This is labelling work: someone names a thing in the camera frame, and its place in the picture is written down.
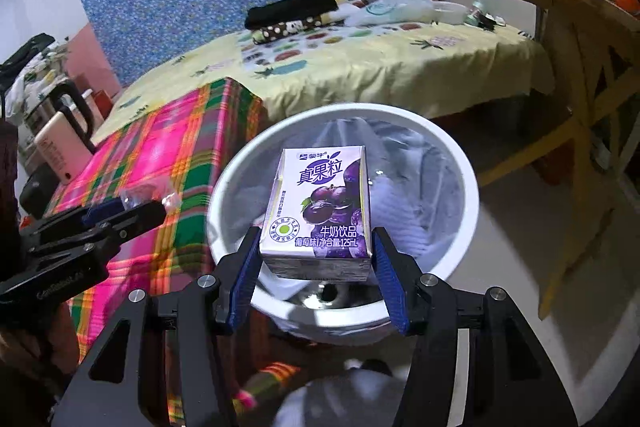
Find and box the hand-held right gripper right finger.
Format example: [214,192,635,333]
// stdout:
[371,226,581,427]

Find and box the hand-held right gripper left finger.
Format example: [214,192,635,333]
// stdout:
[50,227,263,427]

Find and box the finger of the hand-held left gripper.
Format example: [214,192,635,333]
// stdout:
[20,199,125,240]
[27,201,167,258]

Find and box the clear plastic wrapper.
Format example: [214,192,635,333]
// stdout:
[120,186,182,212]

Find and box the white trash bin with liner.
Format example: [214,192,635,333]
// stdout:
[206,103,480,348]

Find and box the purple grape milk carton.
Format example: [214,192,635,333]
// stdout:
[259,146,373,283]

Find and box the person's left hand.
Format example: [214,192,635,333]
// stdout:
[0,302,81,388]

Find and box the pink green plaid tablecloth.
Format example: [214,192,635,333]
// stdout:
[42,77,301,427]

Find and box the black bag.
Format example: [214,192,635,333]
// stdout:
[19,167,61,220]

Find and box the pineapple print bedding bundle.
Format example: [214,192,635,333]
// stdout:
[5,44,71,128]

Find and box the black clothing bundle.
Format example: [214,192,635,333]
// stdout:
[0,33,56,78]

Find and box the bed with yellow sheet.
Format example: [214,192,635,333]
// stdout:
[92,0,556,128]

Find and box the white fruit print cloth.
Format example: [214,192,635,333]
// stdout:
[240,19,426,68]

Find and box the brown polka dot cloth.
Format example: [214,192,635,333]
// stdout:
[251,14,346,45]

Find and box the black folded clothing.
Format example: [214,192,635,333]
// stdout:
[245,0,337,30]

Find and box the white plastic bag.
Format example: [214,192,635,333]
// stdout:
[345,0,436,26]

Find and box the white bowl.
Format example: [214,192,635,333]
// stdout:
[431,1,468,25]

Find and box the small green bottle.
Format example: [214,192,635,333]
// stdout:
[465,0,506,30]

